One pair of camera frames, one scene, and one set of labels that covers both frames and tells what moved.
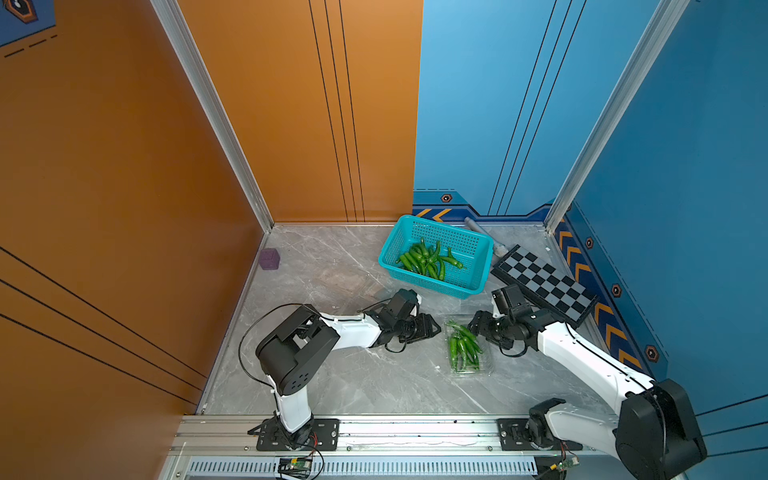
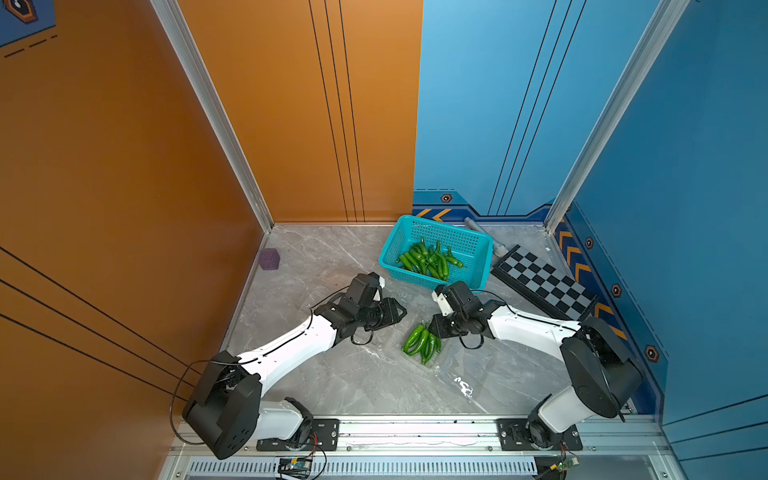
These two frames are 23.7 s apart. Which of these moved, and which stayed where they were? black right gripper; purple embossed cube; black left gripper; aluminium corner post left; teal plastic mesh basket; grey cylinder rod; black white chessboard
Moved: black right gripper; black left gripper
Stayed: black white chessboard; purple embossed cube; teal plastic mesh basket; aluminium corner post left; grey cylinder rod
